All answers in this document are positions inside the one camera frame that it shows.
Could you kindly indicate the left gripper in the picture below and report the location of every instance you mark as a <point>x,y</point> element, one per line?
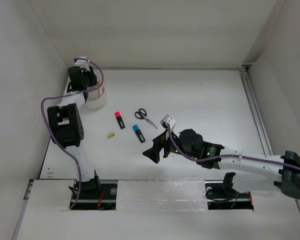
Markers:
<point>92,76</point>

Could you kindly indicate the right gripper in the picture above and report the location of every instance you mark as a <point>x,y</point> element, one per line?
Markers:
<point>161,142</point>

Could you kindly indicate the pink clear pen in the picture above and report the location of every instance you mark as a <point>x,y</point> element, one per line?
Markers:
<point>100,84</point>

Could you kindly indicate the yellow clear pen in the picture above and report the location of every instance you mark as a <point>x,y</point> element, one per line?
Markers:
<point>102,89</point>

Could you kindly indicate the blue cap black highlighter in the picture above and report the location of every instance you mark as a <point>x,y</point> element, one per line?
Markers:
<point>138,133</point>

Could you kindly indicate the black handled scissors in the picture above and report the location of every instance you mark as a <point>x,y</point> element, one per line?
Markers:
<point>141,114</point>

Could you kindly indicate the pink cap black highlighter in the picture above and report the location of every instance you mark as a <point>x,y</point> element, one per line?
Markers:
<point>119,120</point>

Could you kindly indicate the beige eraser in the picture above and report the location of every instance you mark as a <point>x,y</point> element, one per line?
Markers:
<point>111,134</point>

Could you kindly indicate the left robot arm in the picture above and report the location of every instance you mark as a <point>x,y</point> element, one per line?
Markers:
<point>66,125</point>

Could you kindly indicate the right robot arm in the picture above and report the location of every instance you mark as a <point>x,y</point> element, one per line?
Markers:
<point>244,173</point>

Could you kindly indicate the white round divided container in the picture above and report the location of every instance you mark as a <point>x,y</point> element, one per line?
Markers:
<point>93,102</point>

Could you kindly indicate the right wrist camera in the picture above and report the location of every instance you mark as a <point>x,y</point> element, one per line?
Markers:
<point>168,121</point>

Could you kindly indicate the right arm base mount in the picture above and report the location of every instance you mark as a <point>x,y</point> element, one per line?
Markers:
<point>220,195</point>

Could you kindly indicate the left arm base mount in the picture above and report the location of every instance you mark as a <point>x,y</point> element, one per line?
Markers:
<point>104,199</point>

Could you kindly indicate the aluminium frame rail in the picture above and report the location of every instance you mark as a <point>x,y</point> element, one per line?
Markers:
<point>256,115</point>

